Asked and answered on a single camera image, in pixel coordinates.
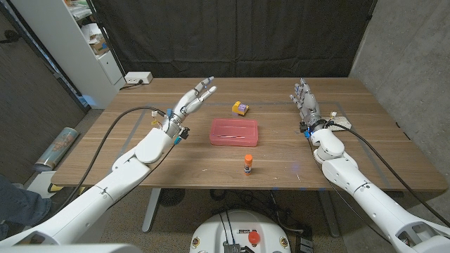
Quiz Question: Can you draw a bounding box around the black power adapter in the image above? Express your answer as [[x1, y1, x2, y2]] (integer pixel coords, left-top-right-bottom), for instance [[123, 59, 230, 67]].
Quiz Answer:
[[295, 224, 314, 253]]

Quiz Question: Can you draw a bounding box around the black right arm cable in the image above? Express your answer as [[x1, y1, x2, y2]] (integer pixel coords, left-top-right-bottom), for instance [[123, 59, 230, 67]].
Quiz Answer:
[[325, 120, 450, 228]]

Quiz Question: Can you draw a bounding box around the person's leg in jeans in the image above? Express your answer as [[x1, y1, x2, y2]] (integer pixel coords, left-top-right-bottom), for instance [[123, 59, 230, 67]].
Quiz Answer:
[[0, 174, 53, 240]]

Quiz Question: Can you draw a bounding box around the black door handle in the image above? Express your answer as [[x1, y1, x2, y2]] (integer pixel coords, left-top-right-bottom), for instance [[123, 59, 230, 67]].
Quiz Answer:
[[0, 30, 21, 45]]

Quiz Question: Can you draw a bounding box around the orange-capped glue stick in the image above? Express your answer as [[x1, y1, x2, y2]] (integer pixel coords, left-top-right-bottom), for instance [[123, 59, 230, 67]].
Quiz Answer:
[[243, 154, 254, 176]]

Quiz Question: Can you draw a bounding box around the white outlet box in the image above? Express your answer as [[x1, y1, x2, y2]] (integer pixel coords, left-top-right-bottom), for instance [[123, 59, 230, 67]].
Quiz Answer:
[[124, 71, 154, 85]]

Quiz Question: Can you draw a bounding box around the yellow purple toy block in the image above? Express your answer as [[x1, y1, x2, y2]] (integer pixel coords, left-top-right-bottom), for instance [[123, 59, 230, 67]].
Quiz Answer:
[[231, 100, 250, 117]]

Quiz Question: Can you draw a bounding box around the black backdrop stand pole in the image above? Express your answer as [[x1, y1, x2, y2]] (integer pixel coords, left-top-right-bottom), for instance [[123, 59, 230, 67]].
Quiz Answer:
[[86, 0, 127, 80]]

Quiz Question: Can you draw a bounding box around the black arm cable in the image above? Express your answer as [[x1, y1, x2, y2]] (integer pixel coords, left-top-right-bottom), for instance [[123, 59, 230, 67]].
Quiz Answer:
[[325, 120, 450, 228], [52, 106, 168, 219]]

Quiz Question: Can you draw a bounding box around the white shelf cabinet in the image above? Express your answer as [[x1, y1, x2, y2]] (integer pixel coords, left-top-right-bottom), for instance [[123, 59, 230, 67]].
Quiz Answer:
[[10, 0, 127, 110]]

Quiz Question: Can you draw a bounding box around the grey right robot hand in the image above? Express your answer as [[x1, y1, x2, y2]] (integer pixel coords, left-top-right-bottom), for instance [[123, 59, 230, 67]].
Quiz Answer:
[[289, 77, 323, 129]]

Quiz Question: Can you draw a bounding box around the grey table leg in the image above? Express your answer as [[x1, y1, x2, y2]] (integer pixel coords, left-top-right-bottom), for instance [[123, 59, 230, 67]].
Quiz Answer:
[[318, 190, 341, 238], [141, 188, 162, 233]]

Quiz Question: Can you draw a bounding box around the black backdrop curtain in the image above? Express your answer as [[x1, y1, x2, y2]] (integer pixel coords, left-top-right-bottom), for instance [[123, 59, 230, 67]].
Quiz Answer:
[[90, 0, 378, 79]]

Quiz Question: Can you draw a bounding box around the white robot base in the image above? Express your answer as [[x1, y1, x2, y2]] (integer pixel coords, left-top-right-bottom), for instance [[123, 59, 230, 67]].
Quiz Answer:
[[188, 209, 292, 253]]

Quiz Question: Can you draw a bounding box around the cardboard box with blue tape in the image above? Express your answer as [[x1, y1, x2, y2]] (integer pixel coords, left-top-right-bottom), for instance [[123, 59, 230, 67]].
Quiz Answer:
[[89, 37, 110, 56]]

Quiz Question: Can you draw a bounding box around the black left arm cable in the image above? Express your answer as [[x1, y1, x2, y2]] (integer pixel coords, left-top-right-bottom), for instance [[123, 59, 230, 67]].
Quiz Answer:
[[52, 106, 168, 219]]

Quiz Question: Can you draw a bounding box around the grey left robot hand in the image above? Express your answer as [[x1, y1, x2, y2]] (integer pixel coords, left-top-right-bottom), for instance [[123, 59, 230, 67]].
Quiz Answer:
[[163, 76, 218, 138]]

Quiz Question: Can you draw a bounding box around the pink plastic pencil case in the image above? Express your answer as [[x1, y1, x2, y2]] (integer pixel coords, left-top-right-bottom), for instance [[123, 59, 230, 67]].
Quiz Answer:
[[210, 117, 259, 148]]

